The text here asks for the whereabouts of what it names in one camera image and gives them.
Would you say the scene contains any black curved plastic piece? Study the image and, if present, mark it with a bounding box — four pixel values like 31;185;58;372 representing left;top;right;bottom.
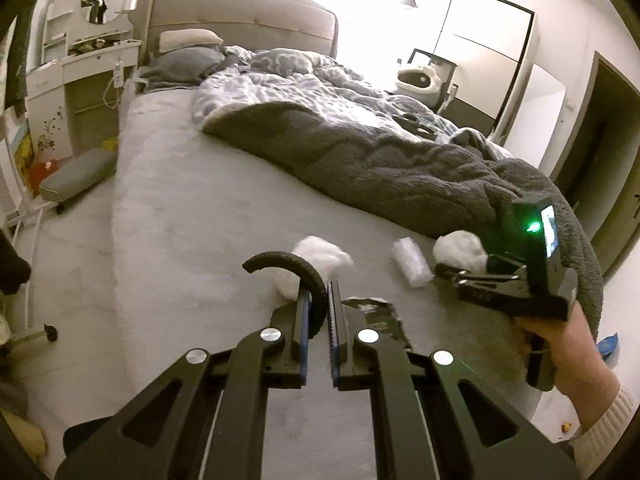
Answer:
241;250;329;340

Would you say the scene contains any person's right hand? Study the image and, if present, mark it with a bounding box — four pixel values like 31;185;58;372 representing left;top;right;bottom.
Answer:
514;301;620;432

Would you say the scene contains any grey fluffy blanket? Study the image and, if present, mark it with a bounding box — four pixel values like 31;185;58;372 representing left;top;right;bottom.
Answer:
194;101;604;330

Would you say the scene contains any grey bed with mattress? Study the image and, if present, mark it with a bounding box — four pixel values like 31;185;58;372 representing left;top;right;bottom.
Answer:
112;0;539;415

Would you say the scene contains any rolling clothes rack base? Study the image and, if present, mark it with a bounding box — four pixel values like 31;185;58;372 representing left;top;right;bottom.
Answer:
1;198;60;356

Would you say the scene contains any grey cushioned stool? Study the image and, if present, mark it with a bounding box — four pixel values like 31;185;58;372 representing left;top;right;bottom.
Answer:
39;148;117;211

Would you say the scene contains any patterned grey white duvet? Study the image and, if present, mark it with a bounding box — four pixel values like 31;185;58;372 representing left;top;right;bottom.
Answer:
192;46;512;160

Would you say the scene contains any red box on floor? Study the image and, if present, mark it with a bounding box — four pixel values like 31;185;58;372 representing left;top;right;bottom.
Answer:
28;159;58;195

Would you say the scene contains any grey blue pillow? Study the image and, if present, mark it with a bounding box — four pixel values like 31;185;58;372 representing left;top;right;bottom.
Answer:
140;47;226;91

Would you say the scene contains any white dressing table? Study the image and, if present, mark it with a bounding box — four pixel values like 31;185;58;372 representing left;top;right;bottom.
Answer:
26;0;141;162

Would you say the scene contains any cream pillow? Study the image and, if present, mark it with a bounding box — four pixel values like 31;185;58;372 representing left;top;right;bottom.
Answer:
158;28;224;54

